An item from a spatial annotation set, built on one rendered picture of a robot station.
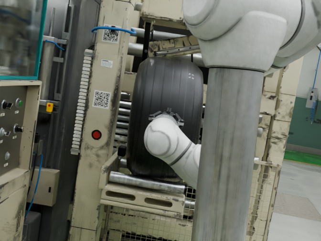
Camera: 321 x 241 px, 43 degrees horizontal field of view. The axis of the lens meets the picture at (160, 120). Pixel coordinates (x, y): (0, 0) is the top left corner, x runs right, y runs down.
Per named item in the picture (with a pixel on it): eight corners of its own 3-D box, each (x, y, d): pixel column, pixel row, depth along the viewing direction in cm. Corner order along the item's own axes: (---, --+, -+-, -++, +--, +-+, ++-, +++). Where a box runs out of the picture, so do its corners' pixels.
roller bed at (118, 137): (96, 151, 221) (104, 98, 218) (102, 147, 236) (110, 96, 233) (132, 157, 220) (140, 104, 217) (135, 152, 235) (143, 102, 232)
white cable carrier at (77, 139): (70, 153, 183) (85, 49, 178) (73, 151, 188) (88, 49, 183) (80, 155, 183) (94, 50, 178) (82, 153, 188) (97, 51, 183)
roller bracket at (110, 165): (97, 189, 171) (101, 166, 170) (114, 168, 210) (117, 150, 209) (105, 190, 171) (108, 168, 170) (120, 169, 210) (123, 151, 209)
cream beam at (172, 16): (140, 16, 199) (144, -14, 198) (145, 23, 224) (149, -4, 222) (262, 35, 196) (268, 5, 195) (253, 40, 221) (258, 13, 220)
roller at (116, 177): (109, 168, 177) (108, 175, 179) (106, 175, 173) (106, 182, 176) (187, 181, 175) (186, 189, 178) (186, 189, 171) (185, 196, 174)
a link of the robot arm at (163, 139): (140, 131, 130) (169, 158, 132) (132, 145, 115) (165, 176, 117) (162, 107, 128) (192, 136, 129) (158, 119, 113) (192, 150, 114)
